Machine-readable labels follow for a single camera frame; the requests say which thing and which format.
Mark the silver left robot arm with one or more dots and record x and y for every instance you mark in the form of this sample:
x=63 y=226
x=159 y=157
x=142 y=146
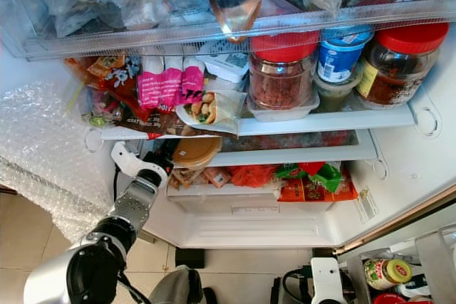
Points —
x=132 y=208

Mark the red-lid jar dark sauce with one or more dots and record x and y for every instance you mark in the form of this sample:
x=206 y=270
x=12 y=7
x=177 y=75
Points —
x=399 y=69

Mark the green plastic container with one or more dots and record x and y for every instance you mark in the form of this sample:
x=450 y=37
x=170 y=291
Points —
x=333 y=92

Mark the white fridge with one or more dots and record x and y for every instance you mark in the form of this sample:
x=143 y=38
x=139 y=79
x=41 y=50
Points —
x=406 y=169

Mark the blue white yoghurt tub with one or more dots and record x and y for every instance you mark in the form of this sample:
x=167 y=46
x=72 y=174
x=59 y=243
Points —
x=342 y=55

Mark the packet with wrap picture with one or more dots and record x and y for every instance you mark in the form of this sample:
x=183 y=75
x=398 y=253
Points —
x=210 y=110

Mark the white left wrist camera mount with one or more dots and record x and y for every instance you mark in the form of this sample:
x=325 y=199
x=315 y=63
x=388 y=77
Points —
x=130 y=159

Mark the red-lid jar of nuts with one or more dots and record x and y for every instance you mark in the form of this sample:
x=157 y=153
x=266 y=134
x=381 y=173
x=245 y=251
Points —
x=283 y=72

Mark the bubble wrap sheet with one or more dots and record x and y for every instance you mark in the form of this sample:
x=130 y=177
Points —
x=50 y=154

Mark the white lidded container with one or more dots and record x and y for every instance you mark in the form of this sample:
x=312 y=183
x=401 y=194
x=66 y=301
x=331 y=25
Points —
x=226 y=65

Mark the jar with brown lid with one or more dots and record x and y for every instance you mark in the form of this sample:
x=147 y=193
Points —
x=196 y=152

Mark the white fridge drawer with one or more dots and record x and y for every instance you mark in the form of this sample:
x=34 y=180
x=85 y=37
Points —
x=249 y=218

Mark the grey robot leg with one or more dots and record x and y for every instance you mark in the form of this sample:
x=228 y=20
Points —
x=178 y=286

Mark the clear freezer drawer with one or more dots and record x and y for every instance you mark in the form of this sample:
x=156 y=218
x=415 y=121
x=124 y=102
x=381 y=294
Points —
x=228 y=1

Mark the clear plastic tray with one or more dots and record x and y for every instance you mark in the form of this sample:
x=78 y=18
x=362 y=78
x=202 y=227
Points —
x=285 y=112

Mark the yellow-lid jar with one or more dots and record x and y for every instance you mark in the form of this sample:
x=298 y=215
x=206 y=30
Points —
x=388 y=273

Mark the green red snack bag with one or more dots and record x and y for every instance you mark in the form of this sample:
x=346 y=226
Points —
x=317 y=184

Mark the pink white package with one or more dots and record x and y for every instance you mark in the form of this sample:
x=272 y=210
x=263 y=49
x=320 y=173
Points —
x=171 y=83

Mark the orange plastic bag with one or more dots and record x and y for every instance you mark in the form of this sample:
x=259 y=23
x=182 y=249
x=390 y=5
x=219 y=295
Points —
x=251 y=175

